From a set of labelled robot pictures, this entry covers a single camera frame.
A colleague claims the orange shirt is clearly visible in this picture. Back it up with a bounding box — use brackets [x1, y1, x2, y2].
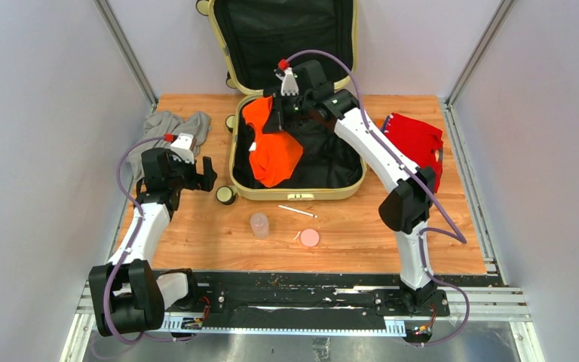
[243, 97, 303, 188]

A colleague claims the white toothbrush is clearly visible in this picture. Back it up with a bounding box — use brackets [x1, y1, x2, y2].
[278, 204, 318, 219]

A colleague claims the grey crumpled cloth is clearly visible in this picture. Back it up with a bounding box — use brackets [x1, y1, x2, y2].
[127, 111, 211, 181]

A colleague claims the red shirt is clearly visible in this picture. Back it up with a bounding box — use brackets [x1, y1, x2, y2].
[381, 112, 444, 192]

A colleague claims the clear plastic cup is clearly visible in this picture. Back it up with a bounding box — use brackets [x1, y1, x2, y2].
[250, 212, 269, 239]

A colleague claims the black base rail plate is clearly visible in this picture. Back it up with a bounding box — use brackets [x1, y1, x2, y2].
[169, 270, 452, 331]

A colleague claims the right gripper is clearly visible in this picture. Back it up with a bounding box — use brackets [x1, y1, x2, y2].
[264, 90, 314, 133]

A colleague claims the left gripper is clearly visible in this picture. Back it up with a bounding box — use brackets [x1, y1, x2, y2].
[166, 149, 216, 193]

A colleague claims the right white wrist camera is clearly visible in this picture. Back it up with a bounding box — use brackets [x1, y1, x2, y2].
[274, 66, 299, 97]

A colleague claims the cream open suitcase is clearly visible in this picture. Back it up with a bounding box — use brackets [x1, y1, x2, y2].
[196, 1, 366, 201]

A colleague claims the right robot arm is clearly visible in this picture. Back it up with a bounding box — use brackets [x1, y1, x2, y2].
[263, 60, 437, 315]

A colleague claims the pink round lid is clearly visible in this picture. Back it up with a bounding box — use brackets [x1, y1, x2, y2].
[299, 229, 320, 247]

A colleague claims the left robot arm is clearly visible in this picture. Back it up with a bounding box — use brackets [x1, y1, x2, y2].
[88, 148, 217, 339]

